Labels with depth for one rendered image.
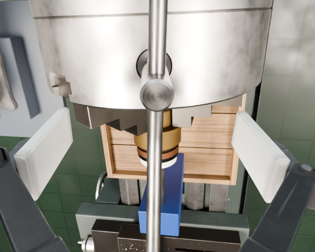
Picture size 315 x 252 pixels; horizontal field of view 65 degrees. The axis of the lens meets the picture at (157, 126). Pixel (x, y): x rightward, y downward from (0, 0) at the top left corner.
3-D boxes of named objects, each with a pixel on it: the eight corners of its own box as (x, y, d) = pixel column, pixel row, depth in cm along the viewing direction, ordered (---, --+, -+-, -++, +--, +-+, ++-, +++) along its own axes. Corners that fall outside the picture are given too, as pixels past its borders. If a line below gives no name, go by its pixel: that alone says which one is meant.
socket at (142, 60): (138, 43, 25) (136, 47, 23) (170, 44, 25) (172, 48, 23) (138, 76, 27) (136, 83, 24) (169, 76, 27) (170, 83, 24)
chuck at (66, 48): (74, 15, 50) (-31, 21, 21) (230, 8, 50) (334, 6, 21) (81, 60, 54) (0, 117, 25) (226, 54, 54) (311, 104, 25)
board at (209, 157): (98, 71, 63) (92, 75, 60) (245, 71, 58) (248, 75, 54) (112, 169, 76) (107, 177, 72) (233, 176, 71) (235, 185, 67)
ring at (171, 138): (121, 115, 38) (127, 165, 42) (182, 116, 37) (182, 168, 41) (135, 96, 46) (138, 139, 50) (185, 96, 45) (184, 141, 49)
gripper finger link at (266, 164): (277, 159, 13) (291, 159, 13) (236, 110, 19) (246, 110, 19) (265, 204, 14) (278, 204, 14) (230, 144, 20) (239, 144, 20)
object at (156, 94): (143, 49, 25) (139, 79, 15) (164, 49, 26) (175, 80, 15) (143, 70, 26) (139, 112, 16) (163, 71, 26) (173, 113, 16)
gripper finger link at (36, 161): (37, 201, 14) (23, 201, 14) (73, 141, 20) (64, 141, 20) (26, 155, 13) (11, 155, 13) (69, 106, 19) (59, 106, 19)
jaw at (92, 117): (128, 56, 38) (52, 70, 30) (151, 59, 35) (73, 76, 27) (133, 122, 42) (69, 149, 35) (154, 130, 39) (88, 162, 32)
